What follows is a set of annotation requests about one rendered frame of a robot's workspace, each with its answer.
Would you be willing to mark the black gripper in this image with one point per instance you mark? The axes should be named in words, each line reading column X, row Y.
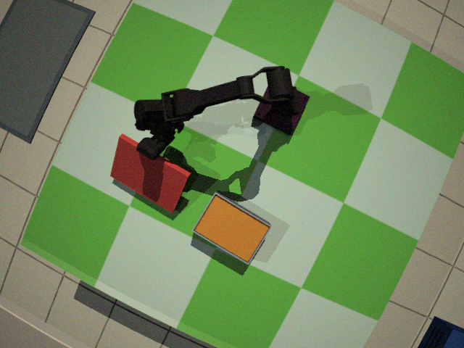
column 164, row 135

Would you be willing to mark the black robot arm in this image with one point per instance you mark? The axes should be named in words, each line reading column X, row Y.
column 186, row 102

